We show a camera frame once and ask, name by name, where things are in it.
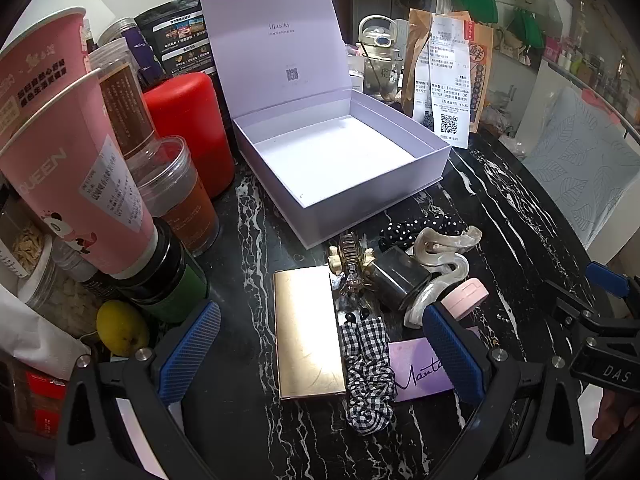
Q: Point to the red cylindrical canister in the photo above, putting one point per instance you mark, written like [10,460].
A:
[185,125]

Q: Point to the pink round compact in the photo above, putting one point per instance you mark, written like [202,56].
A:
[467,297]

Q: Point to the clear jar of oats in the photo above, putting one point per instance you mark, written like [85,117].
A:
[60,300]
[27,250]

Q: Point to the red label package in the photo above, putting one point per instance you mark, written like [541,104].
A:
[45,395]

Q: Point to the person's right hand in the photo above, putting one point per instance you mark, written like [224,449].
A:
[610,415]

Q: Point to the row of cosmetic bottles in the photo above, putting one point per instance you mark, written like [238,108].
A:
[595,70]

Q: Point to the dark green jar black lid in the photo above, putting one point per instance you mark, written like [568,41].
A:
[170,285]

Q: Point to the pearl white wavy hair clip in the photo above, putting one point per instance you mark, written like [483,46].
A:
[440,260]

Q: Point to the black white gingham scrunchie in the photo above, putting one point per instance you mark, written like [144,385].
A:
[367,360]

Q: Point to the black snack bag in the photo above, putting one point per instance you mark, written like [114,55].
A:
[180,40]

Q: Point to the long white receipt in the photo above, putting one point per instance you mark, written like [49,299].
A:
[450,75]
[425,90]

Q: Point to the clear plastic jar brown label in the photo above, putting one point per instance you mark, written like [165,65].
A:
[185,210]

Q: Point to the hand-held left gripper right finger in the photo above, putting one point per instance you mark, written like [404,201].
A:
[452,355]

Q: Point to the silver lid jar purple label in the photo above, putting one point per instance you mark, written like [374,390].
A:
[117,30]

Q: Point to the gold rectangular case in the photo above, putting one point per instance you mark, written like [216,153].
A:
[307,330]

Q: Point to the clear hair clip with figure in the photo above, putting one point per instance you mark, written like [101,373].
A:
[352,285]

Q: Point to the brown paper bag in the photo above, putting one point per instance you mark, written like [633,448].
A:
[482,60]

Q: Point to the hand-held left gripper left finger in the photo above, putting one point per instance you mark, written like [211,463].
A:
[192,350]

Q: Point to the small purple card box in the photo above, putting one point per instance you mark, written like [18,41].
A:
[425,377]

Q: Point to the clear jar with brown label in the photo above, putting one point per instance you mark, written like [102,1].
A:
[122,105]

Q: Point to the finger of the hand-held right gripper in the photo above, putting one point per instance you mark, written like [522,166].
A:
[607,280]
[575,307]

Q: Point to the yellow lemon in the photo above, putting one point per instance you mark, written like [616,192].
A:
[122,327]

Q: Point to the lavender gift box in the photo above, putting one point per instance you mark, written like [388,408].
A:
[330,155]

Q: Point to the white plastic bag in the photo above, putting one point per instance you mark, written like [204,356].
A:
[35,340]

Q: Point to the pink paper cup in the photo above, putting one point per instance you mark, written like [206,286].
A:
[45,55]
[75,185]

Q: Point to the black polka dot scrunchie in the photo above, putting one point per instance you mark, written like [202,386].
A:
[415,230]

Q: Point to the beige claw hair clip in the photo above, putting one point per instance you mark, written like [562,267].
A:
[350,255]

